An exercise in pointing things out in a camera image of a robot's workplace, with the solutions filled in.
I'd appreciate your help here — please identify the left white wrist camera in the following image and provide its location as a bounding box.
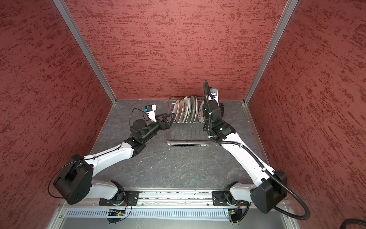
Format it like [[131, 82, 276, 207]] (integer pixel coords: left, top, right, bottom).
[[143, 105, 157, 122]]

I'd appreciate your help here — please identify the white slotted cable duct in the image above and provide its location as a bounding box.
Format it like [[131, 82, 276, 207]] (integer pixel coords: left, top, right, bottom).
[[64, 208, 229, 221]]

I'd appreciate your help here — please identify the left corner aluminium profile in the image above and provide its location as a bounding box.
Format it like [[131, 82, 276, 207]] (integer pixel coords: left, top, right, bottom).
[[53, 0, 118, 106]]

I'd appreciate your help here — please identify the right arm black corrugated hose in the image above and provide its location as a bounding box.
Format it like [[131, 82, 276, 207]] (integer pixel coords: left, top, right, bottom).
[[202, 80, 311, 221]]

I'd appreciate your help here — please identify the corner aluminium profile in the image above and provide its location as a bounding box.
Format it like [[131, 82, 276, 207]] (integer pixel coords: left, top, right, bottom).
[[244, 0, 298, 106], [53, 0, 118, 106]]

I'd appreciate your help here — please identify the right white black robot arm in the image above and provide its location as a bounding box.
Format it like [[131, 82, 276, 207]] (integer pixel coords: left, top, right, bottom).
[[202, 100, 287, 214]]

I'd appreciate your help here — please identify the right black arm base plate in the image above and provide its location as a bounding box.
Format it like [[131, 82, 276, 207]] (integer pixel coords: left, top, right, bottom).
[[212, 191, 249, 207]]

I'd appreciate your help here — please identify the right corner aluminium profile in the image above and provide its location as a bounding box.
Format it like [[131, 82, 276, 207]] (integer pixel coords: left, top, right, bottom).
[[244, 0, 298, 106]]

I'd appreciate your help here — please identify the aluminium mounting rail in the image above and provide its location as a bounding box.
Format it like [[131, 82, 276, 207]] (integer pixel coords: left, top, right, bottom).
[[57, 188, 291, 209]]

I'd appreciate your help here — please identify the brown leaf pattern plate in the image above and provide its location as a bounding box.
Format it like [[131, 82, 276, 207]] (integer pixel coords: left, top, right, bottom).
[[197, 101, 205, 123]]

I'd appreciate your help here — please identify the plain cream white plate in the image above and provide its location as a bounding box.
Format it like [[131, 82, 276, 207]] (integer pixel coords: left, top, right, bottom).
[[189, 96, 197, 123]]

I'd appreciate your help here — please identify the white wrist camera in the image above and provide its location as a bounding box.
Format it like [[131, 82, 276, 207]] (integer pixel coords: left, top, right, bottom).
[[143, 105, 157, 122], [208, 88, 219, 104]]

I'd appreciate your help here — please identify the right small circuit board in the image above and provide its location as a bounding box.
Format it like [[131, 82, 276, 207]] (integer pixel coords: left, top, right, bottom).
[[226, 209, 243, 219]]

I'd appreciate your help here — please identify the left small circuit board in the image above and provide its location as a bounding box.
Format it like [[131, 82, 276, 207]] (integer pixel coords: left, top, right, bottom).
[[107, 209, 126, 217]]

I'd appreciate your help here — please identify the metal wire dish rack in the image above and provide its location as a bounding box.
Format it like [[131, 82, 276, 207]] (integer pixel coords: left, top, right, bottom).
[[165, 96, 210, 147]]

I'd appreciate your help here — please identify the strawberry pattern white plate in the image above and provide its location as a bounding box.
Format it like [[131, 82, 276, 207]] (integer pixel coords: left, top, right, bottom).
[[180, 96, 191, 124]]

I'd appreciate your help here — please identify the orange sunburst plate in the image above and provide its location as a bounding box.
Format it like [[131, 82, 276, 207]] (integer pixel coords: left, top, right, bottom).
[[172, 100, 180, 122]]

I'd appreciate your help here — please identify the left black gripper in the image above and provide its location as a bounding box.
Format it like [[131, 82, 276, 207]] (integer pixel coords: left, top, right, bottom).
[[141, 112, 176, 142]]

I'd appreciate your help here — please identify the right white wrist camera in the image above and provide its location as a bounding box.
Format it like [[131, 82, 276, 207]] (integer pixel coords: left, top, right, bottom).
[[208, 88, 219, 104]]

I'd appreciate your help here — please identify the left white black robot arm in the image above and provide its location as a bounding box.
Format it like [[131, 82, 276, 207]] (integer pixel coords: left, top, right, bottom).
[[53, 113, 176, 206]]

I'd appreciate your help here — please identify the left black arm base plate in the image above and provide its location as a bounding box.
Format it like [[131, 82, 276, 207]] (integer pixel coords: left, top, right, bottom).
[[99, 190, 140, 207]]

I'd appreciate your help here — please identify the small circuit board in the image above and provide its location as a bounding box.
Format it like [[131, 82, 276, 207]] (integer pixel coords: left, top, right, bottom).
[[226, 209, 243, 219], [107, 209, 126, 217]]

